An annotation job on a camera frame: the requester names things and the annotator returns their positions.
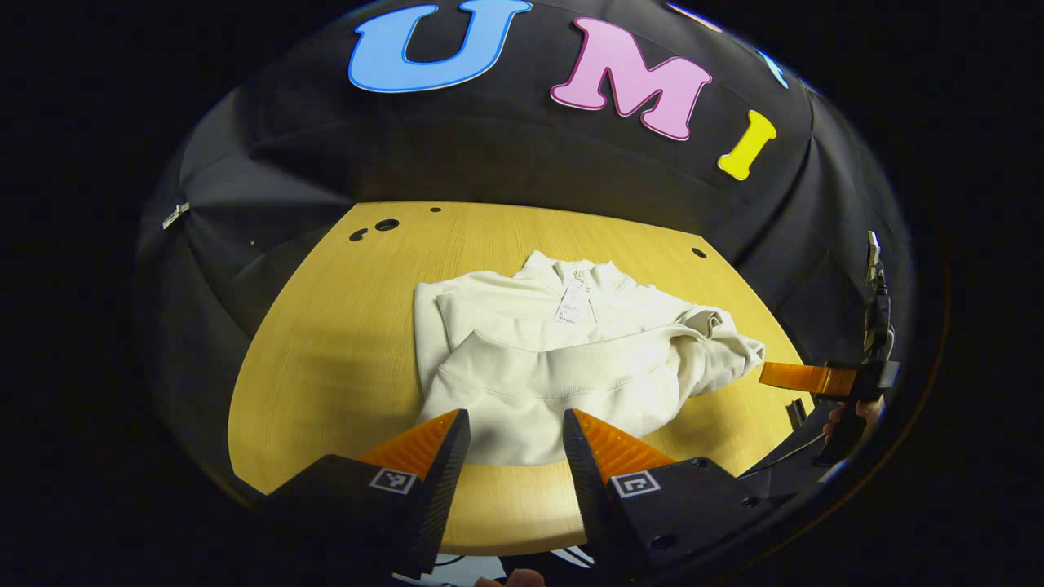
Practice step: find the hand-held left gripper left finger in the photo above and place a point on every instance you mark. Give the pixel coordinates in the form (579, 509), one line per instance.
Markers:
(440, 497)

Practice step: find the cream white sweatshirt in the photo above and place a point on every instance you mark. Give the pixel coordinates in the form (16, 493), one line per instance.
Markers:
(555, 383)

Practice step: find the black backdrop cloth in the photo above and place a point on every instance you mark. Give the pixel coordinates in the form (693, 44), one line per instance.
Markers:
(506, 155)

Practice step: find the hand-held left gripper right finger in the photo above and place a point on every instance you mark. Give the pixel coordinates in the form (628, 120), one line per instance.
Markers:
(591, 497)

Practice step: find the silver cloth clip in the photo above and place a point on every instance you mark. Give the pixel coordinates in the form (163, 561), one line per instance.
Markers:
(175, 215)

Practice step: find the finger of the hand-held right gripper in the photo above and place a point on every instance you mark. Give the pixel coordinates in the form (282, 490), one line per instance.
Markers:
(803, 379)

